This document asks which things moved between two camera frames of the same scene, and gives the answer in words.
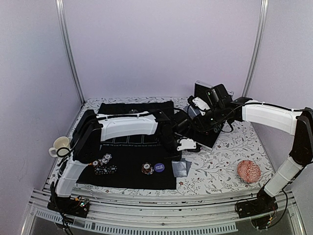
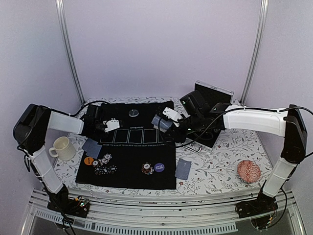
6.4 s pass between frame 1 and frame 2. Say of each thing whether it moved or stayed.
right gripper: moved
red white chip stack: stayed
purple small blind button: stayed
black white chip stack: stayed
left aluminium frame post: stayed
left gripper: moved
